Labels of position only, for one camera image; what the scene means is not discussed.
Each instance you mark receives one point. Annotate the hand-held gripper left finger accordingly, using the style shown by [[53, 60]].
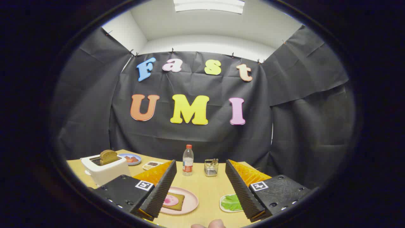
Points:
[[159, 190]]

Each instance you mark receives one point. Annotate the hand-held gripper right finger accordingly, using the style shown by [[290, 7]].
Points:
[[242, 190]]

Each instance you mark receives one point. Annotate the green lettuce leaf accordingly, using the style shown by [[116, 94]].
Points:
[[232, 202]]

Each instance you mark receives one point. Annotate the brown toast slice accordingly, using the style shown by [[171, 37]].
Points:
[[108, 156]]

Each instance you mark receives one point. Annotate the pink ham slice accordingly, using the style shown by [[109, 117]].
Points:
[[171, 200]]

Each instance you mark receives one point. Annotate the brown bread slice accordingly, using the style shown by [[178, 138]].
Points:
[[179, 202]]

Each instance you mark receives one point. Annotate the white rounded rectangular plate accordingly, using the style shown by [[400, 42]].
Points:
[[224, 207]]

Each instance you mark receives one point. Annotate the white divided grain dish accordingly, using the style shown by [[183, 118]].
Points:
[[152, 164]]

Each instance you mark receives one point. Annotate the pink round plate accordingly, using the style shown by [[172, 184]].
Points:
[[190, 202]]

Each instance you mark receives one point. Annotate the clear red-capped water bottle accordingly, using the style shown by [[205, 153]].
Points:
[[188, 164]]

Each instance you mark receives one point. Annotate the red meat pieces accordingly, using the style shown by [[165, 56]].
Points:
[[132, 159]]

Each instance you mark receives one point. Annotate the blue plate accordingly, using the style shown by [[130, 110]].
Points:
[[126, 155]]

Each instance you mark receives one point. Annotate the white toaster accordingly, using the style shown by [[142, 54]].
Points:
[[107, 174]]

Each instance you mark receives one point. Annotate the ceiling light panel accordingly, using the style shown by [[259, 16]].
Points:
[[208, 5]]

